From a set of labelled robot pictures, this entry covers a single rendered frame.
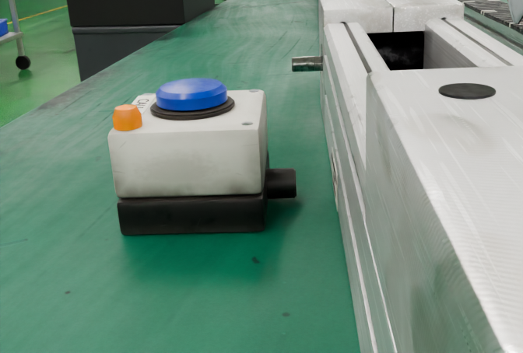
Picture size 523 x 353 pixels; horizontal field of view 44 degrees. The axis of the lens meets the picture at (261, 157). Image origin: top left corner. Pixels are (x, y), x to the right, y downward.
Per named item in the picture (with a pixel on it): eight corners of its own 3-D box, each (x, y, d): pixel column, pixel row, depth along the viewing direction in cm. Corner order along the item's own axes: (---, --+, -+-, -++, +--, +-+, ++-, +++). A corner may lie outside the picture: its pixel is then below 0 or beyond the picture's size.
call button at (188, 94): (165, 109, 39) (162, 77, 38) (231, 106, 38) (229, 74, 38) (152, 130, 35) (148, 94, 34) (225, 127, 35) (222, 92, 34)
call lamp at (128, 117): (117, 122, 34) (114, 100, 34) (145, 121, 34) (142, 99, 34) (110, 131, 33) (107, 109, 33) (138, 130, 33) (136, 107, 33)
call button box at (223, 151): (149, 180, 42) (138, 88, 40) (296, 176, 42) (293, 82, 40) (119, 237, 35) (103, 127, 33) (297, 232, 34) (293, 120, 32)
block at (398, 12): (293, 103, 58) (289, -4, 54) (433, 99, 57) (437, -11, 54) (293, 136, 49) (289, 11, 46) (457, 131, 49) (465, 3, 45)
